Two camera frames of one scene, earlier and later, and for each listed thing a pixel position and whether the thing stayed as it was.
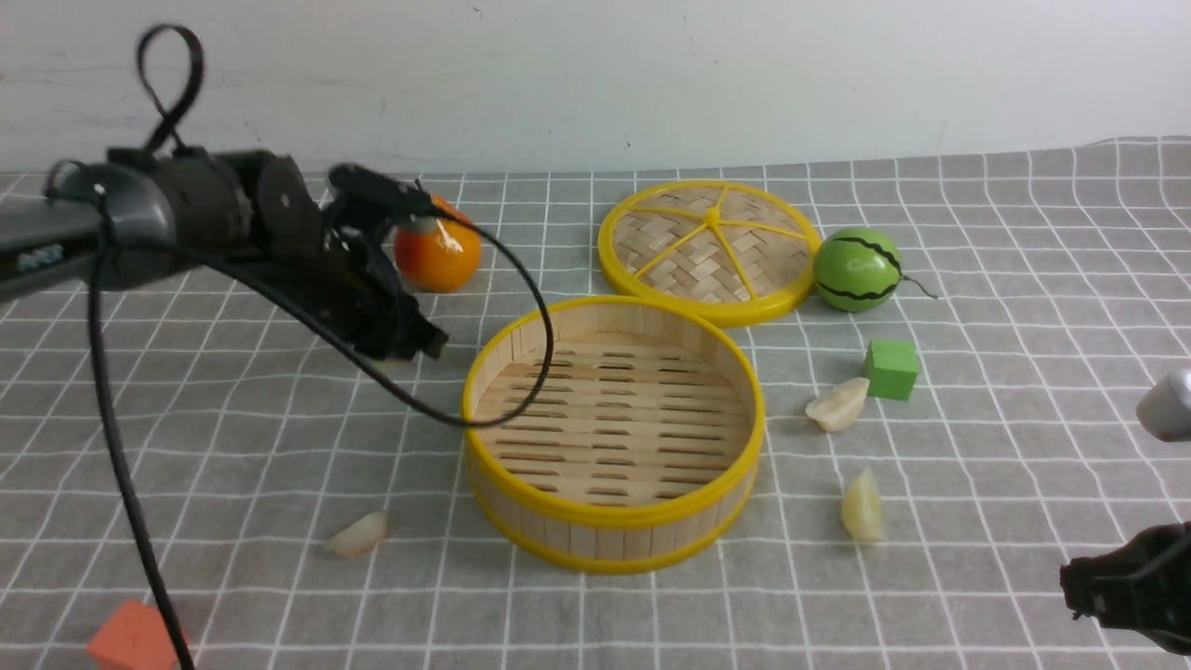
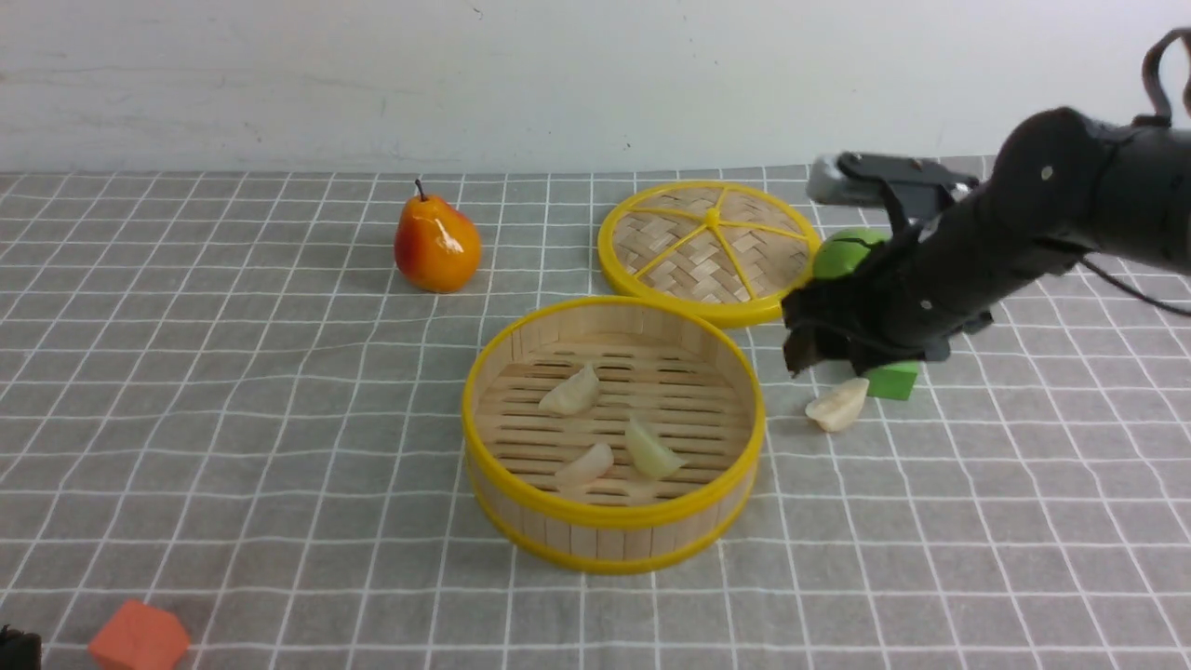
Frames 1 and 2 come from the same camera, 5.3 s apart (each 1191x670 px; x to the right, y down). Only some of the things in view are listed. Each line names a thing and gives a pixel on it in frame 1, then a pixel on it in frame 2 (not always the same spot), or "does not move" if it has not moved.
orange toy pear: x=443 y=257 does not move
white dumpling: x=862 y=509 to x=648 y=457
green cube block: x=891 y=368 does not move
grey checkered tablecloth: x=200 y=473 does not move
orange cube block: x=135 y=636 does not move
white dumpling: x=836 y=408 does not move
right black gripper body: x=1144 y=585 to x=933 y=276
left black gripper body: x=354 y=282 to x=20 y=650
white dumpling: x=359 y=538 to x=587 y=468
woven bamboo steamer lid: x=734 y=249 does not move
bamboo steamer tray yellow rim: x=638 y=454 does not move
